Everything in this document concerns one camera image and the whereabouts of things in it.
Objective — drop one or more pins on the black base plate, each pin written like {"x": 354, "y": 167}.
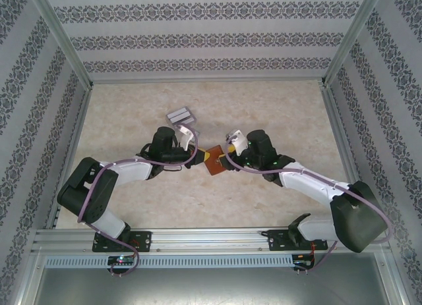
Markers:
{"x": 275, "y": 240}
{"x": 145, "y": 240}

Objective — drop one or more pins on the grey metal sheet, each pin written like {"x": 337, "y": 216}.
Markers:
{"x": 211, "y": 285}

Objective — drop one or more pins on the aluminium mounting rail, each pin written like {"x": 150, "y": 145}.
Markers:
{"x": 211, "y": 236}

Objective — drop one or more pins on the brown leather card holder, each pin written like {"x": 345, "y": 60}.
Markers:
{"x": 216, "y": 160}

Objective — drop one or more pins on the aluminium side rail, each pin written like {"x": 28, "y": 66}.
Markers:
{"x": 346, "y": 153}
{"x": 69, "y": 160}

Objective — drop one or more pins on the aluminium frame post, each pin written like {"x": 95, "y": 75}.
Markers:
{"x": 351, "y": 38}
{"x": 66, "y": 38}

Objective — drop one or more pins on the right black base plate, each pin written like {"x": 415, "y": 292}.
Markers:
{"x": 275, "y": 240}

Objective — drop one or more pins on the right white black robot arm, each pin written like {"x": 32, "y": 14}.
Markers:
{"x": 310, "y": 186}

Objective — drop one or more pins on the left small circuit board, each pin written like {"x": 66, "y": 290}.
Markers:
{"x": 122, "y": 259}

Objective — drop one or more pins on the right small circuit board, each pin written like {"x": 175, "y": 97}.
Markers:
{"x": 305, "y": 260}

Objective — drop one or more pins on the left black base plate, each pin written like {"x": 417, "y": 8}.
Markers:
{"x": 145, "y": 240}

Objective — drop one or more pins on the small circuit board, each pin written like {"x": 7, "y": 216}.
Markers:
{"x": 122, "y": 259}
{"x": 305, "y": 260}

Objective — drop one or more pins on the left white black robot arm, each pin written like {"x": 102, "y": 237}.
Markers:
{"x": 128, "y": 171}

